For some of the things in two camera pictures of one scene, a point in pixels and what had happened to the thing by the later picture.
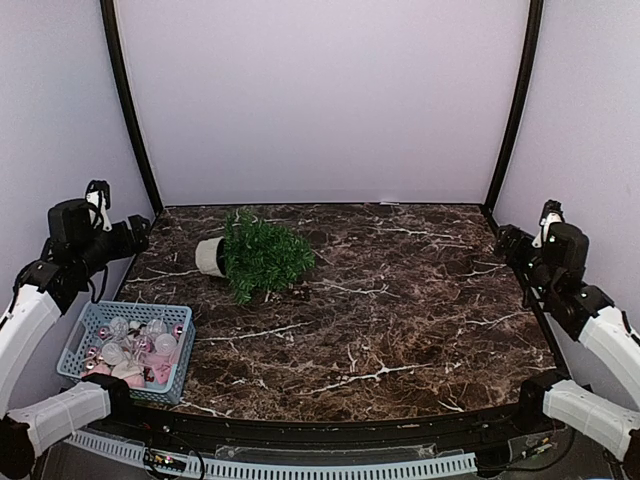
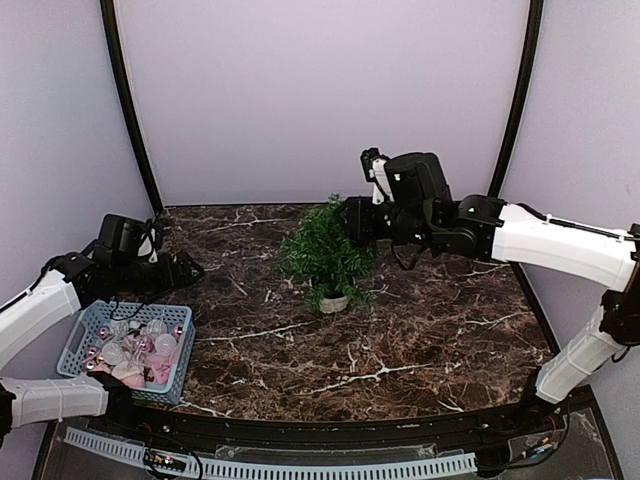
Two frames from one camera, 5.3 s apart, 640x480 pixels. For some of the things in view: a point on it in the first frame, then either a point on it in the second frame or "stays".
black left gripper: [140, 237] -> [171, 282]
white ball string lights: [130, 341] stays
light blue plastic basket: [146, 346] stays
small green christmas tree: [255, 256] -> [319, 252]
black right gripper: [506, 242] -> [357, 221]
